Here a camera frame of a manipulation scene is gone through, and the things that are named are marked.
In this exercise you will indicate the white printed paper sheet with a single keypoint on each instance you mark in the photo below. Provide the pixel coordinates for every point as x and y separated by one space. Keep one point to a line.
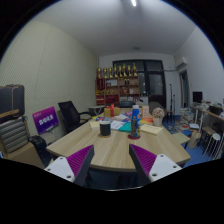
116 125

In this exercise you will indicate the brown paper bag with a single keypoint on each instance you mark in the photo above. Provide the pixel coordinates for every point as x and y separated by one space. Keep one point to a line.
194 140

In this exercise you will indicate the black mug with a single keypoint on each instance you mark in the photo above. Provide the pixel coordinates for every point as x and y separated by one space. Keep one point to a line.
105 129

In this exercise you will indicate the grey armchair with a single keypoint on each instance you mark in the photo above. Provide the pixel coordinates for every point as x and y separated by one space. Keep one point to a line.
156 104

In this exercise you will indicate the small wooden bench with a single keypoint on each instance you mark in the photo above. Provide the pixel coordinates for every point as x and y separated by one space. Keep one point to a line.
181 137

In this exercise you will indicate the blue white-capped drink bottle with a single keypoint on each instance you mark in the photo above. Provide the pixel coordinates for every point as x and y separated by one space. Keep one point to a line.
135 120

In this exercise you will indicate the flat round red coaster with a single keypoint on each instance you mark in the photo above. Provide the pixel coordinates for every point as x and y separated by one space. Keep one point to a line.
130 137

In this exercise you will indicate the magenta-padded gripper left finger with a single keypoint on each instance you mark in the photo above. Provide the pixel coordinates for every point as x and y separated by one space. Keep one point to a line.
78 160

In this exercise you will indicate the black computer monitor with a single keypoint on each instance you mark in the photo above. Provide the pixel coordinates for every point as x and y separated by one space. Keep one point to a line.
197 97

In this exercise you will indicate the dark glass door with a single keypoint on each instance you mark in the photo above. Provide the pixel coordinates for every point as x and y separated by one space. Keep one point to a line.
155 83

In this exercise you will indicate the white air conditioner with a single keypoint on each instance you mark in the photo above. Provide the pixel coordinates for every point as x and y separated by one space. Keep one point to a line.
182 62

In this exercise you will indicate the teal book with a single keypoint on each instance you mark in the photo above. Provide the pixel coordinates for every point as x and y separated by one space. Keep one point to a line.
125 127

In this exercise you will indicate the grey striped cushion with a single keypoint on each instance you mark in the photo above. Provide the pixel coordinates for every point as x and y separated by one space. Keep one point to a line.
13 135

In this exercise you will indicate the stack of books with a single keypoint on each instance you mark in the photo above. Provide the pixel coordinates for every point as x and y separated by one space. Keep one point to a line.
186 116

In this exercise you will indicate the dark suitcase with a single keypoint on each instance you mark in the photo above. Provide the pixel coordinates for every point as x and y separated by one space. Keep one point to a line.
11 100

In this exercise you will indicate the pink flowers in white pot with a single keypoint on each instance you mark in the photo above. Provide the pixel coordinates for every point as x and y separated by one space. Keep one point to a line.
158 115

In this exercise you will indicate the orange standing box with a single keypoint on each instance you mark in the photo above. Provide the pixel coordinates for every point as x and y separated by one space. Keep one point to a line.
145 111

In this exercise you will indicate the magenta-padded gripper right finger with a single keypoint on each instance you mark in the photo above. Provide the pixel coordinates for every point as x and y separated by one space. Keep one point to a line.
145 160

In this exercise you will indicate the gold gift box, red ribbon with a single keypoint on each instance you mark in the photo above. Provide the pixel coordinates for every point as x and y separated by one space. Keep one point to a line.
111 111

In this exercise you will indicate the black office chair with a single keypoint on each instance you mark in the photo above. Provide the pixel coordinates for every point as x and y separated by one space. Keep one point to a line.
70 115

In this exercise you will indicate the black low chair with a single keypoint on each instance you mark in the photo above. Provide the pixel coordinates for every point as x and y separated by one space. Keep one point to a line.
38 146

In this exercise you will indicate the purple sign board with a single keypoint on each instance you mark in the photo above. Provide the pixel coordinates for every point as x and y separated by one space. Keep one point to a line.
45 120

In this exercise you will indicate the cluttered wooden side desk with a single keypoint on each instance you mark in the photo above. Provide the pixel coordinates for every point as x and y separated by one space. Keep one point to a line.
210 115

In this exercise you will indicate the black microphone stands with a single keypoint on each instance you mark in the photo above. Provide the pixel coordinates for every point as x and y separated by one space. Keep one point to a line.
171 103

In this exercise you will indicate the wooden shelf unit with trophies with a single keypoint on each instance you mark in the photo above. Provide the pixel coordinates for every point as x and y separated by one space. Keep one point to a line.
116 88

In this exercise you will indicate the white round stool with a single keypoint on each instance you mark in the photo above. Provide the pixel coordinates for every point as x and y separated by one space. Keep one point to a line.
215 136

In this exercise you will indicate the beige envelope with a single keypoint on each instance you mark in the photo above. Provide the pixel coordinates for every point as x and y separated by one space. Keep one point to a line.
94 124

